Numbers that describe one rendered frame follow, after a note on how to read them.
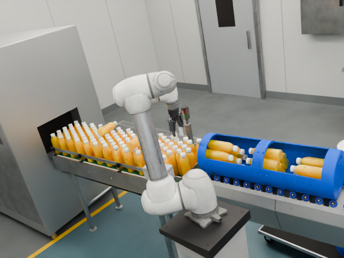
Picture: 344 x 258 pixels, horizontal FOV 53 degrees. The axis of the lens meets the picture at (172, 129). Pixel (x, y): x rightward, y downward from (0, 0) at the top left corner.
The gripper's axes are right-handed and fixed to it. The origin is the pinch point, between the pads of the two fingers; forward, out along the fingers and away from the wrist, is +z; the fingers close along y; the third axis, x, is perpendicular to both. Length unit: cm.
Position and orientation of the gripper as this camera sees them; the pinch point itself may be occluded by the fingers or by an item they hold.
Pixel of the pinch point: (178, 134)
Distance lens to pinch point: 244.4
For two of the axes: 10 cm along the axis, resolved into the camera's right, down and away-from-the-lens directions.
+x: -7.9, -1.0, 6.0
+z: 1.9, 9.0, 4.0
